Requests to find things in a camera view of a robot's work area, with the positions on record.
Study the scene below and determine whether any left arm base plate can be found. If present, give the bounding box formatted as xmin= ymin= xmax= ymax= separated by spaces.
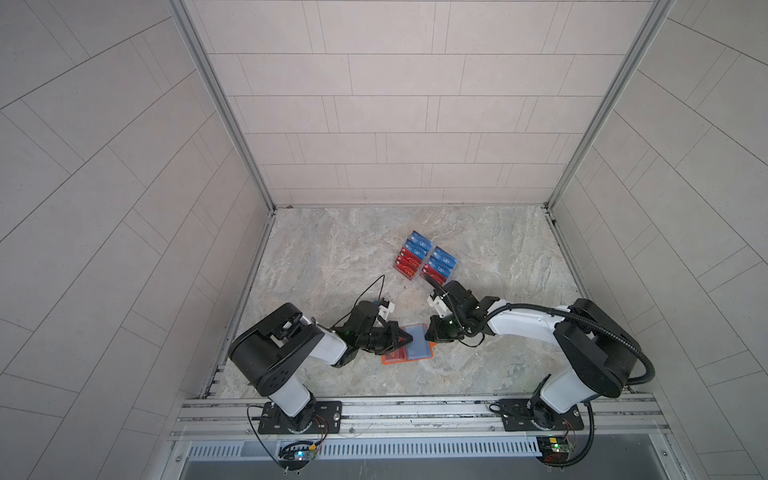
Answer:
xmin=257 ymin=400 xmax=343 ymax=435

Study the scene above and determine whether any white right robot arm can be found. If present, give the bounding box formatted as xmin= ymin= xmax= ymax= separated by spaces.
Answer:
xmin=426 ymin=280 xmax=655 ymax=430

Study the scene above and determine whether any aluminium corner post left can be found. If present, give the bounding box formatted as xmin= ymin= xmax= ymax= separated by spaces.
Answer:
xmin=167 ymin=0 xmax=277 ymax=216

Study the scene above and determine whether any right green circuit board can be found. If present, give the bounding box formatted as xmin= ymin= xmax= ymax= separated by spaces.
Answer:
xmin=536 ymin=436 xmax=574 ymax=465

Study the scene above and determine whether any left card stack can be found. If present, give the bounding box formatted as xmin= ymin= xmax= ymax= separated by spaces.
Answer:
xmin=393 ymin=230 xmax=433 ymax=280

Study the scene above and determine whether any red credit card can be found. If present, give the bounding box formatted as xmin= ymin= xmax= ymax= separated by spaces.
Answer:
xmin=382 ymin=347 xmax=407 ymax=365

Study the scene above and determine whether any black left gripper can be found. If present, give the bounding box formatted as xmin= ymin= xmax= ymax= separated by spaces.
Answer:
xmin=353 ymin=324 xmax=413 ymax=357

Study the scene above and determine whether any aluminium corner post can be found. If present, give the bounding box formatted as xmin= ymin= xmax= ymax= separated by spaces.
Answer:
xmin=545 ymin=0 xmax=676 ymax=213
xmin=167 ymin=0 xmax=277 ymax=216

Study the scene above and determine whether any right card stack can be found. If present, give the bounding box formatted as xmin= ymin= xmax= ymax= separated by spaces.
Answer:
xmin=421 ymin=246 xmax=458 ymax=286

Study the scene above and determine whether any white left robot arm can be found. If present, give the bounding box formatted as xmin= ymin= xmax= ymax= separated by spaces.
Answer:
xmin=228 ymin=300 xmax=413 ymax=429

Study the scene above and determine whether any aluminium corner post right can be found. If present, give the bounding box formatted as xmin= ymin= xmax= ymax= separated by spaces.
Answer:
xmin=545 ymin=0 xmax=676 ymax=213

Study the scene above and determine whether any green circuit board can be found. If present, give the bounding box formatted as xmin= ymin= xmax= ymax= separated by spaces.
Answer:
xmin=536 ymin=436 xmax=574 ymax=465
xmin=278 ymin=440 xmax=320 ymax=471

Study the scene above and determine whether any left green circuit board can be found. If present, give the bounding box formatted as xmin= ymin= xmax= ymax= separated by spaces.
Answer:
xmin=278 ymin=440 xmax=320 ymax=471

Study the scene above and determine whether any card stack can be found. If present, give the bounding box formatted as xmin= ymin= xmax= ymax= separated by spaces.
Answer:
xmin=393 ymin=230 xmax=433 ymax=280
xmin=421 ymin=246 xmax=458 ymax=286

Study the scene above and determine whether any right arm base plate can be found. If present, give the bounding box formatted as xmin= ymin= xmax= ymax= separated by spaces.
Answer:
xmin=488 ymin=399 xmax=585 ymax=432

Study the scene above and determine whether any orange card holder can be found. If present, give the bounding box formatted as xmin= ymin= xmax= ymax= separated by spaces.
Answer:
xmin=403 ymin=324 xmax=434 ymax=363

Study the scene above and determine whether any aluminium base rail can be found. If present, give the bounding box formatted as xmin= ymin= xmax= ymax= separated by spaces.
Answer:
xmin=170 ymin=393 xmax=671 ymax=441

